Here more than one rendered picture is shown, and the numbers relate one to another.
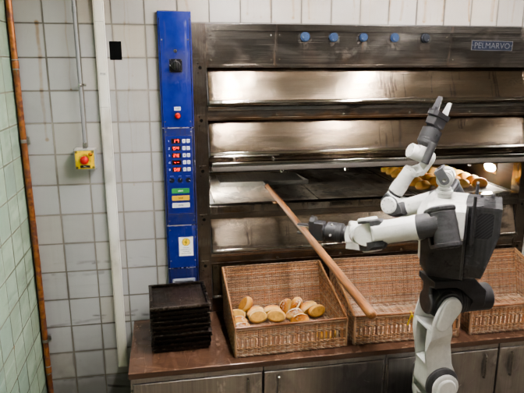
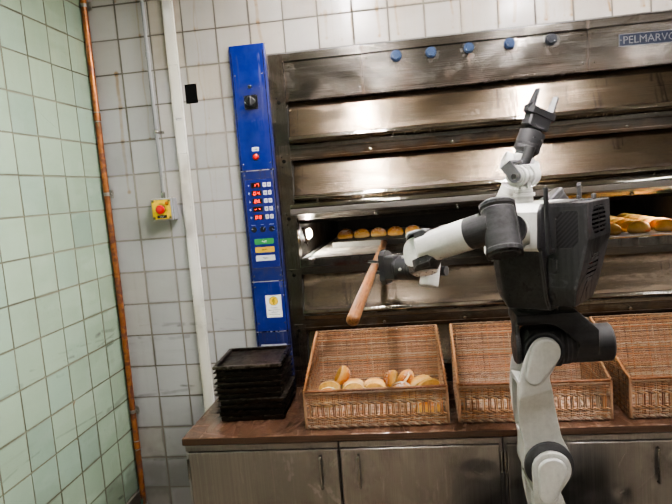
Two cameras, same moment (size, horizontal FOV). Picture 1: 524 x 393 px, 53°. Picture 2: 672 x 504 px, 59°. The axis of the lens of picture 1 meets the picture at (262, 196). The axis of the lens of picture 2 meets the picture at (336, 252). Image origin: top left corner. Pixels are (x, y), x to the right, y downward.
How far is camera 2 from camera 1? 0.82 m
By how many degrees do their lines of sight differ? 19
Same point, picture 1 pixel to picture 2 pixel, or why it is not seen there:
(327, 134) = (434, 168)
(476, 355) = (643, 447)
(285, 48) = (374, 72)
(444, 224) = (494, 221)
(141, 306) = not seen: hidden behind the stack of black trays
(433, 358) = (532, 426)
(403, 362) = not seen: hidden behind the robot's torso
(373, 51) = (483, 62)
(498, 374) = not seen: outside the picture
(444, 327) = (537, 378)
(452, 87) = (597, 96)
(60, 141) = (141, 193)
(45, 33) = (124, 83)
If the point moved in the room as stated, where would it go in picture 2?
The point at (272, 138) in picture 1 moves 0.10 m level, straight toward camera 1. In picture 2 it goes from (366, 176) to (360, 176)
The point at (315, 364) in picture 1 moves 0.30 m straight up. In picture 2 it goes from (405, 443) to (399, 365)
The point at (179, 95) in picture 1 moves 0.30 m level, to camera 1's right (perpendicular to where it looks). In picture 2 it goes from (257, 134) to (320, 127)
